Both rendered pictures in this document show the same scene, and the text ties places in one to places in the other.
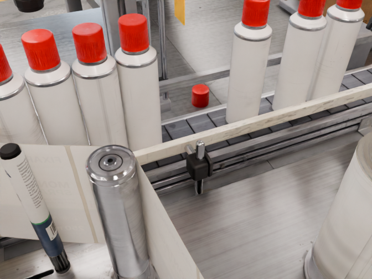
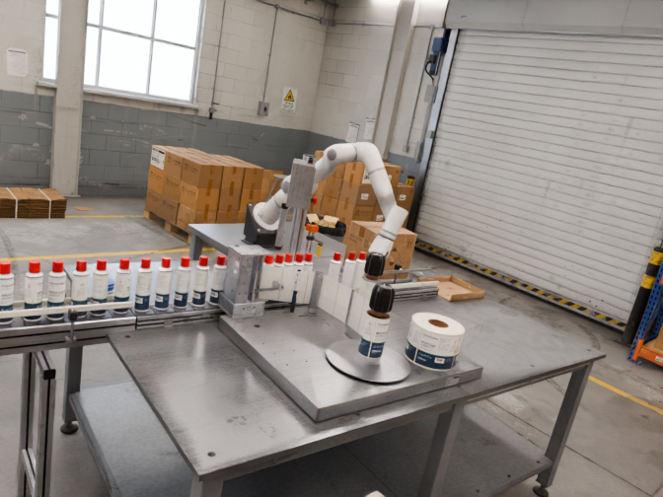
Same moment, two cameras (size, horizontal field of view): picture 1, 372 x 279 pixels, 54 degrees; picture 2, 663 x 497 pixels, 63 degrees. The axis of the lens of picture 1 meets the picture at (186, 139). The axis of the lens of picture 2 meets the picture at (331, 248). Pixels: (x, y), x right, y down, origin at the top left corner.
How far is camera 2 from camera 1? 2.00 m
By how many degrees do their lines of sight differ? 31
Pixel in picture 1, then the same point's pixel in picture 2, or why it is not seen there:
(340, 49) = (360, 271)
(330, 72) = (357, 279)
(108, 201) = (318, 280)
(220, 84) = not seen: hidden behind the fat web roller
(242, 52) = (332, 267)
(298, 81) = (348, 280)
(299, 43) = (348, 267)
